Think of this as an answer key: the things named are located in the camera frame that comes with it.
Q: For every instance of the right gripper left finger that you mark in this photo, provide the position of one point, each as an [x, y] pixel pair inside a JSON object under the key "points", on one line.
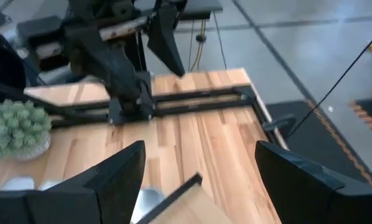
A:
{"points": [[117, 186]]}

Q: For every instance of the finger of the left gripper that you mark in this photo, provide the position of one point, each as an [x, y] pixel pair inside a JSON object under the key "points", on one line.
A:
{"points": [[167, 40]]}

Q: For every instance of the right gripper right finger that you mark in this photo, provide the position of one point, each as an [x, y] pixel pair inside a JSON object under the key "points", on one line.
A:
{"points": [[291, 186]]}

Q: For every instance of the peaches label tin can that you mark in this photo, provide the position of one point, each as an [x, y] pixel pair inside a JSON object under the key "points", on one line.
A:
{"points": [[148, 199]]}

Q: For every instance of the blue yellow label tin can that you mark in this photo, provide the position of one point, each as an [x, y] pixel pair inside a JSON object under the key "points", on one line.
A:
{"points": [[18, 183]]}

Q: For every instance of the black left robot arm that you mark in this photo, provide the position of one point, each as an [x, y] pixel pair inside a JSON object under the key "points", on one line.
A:
{"points": [[111, 68]]}

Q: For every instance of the dark grey desk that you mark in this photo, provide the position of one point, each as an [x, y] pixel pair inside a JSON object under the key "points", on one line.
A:
{"points": [[201, 6]]}

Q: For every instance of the grey table clamp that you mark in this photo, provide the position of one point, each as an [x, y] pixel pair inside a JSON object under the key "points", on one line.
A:
{"points": [[279, 123]]}

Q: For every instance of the green potted succulent plant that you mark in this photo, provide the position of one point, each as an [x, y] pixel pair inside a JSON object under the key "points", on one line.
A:
{"points": [[15, 127]]}

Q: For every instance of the wooden shelf with black frame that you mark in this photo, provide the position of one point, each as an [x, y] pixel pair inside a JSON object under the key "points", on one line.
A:
{"points": [[189, 208]]}

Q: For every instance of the black aluminium table frame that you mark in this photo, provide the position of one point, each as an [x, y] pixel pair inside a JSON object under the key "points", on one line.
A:
{"points": [[204, 107]]}

